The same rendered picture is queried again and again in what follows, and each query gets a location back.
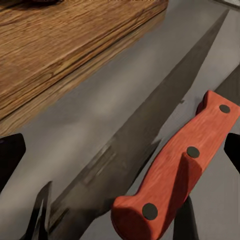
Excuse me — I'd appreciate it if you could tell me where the parer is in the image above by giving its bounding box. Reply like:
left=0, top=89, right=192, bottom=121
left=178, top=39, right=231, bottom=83
left=111, top=64, right=240, bottom=240

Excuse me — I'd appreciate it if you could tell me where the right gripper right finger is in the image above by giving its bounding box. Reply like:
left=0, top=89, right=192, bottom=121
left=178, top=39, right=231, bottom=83
left=224, top=132, right=240, bottom=173

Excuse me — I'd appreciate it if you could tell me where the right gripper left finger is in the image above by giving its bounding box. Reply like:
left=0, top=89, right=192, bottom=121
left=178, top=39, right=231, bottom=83
left=0, top=133, right=26, bottom=193

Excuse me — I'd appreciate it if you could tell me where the cutting board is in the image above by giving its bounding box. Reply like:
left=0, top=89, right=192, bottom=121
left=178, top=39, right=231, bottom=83
left=0, top=0, right=169, bottom=120

